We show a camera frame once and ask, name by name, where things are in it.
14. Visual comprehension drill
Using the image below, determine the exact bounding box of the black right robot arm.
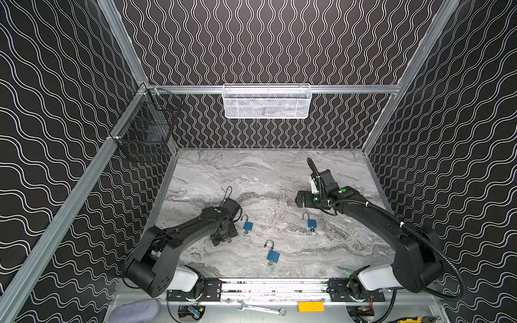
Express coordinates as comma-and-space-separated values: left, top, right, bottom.
295, 158, 445, 299

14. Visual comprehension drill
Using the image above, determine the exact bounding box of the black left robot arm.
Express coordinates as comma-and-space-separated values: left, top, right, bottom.
121, 198, 242, 297

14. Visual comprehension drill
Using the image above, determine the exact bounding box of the blue padlock front large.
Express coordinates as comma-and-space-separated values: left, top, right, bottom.
263, 240, 280, 269

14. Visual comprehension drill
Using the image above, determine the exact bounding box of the silver combination wrench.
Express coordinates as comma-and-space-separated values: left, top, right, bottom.
238, 301, 287, 316

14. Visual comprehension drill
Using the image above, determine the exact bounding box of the yellow block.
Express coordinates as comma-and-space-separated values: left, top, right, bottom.
298, 301, 325, 313

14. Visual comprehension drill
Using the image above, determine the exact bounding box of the grey cloth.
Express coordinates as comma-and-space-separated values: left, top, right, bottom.
107, 300, 160, 323

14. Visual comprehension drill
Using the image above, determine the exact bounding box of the aluminium back crossbar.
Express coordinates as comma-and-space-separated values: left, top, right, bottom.
149, 84, 401, 95

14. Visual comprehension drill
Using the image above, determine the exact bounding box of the yellow black tool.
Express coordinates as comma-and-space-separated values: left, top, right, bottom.
389, 316, 441, 323

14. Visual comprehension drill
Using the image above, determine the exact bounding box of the aluminium left side bar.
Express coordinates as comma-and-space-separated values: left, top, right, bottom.
1, 83, 147, 322

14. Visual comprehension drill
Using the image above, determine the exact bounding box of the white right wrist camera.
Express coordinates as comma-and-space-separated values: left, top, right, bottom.
310, 176, 320, 195

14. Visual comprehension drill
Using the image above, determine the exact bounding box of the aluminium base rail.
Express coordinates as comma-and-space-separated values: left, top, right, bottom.
157, 278, 392, 306

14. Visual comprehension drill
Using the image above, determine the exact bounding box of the white wire mesh basket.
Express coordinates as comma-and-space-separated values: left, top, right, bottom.
222, 90, 312, 119

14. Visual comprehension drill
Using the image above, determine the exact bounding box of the black wire mesh basket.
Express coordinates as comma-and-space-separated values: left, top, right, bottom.
114, 86, 184, 164

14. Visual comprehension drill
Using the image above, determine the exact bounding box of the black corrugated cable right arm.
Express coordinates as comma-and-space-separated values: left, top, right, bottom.
338, 199, 467, 301

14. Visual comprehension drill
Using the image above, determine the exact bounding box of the aluminium corner frame post right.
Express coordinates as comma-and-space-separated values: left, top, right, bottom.
362, 0, 460, 156

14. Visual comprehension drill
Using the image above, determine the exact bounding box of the aluminium corner frame post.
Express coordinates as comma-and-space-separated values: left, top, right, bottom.
362, 0, 460, 156
98, 0, 149, 84

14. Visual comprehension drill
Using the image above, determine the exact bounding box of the aluminium corner frame post left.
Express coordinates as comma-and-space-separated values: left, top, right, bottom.
98, 0, 149, 84

